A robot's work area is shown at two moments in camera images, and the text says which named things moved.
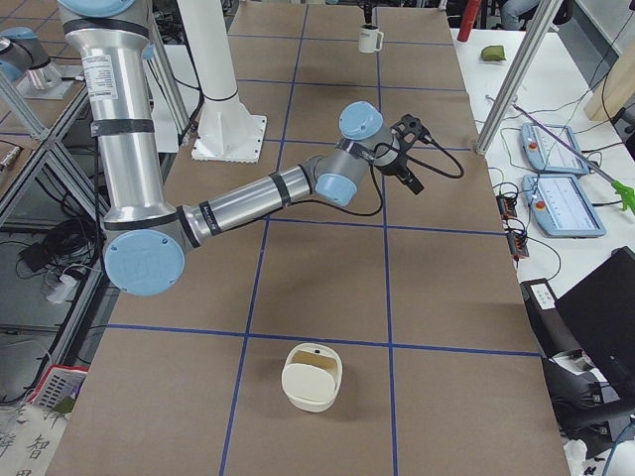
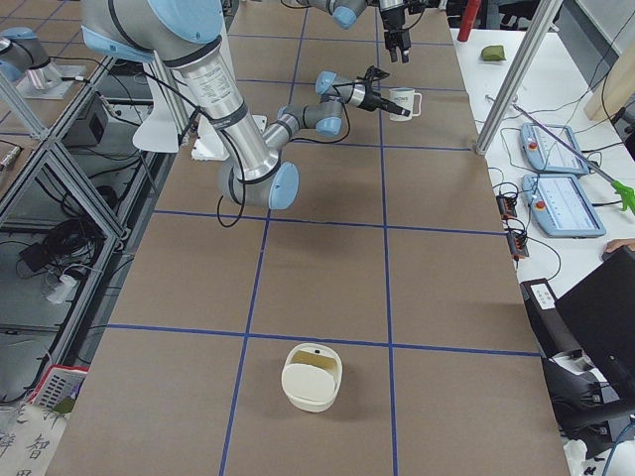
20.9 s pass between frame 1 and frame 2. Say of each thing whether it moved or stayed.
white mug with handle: moved
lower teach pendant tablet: stayed
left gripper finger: moved
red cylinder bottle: stayed
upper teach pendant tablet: stayed
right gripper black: moved
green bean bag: stayed
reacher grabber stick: stayed
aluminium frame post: stayed
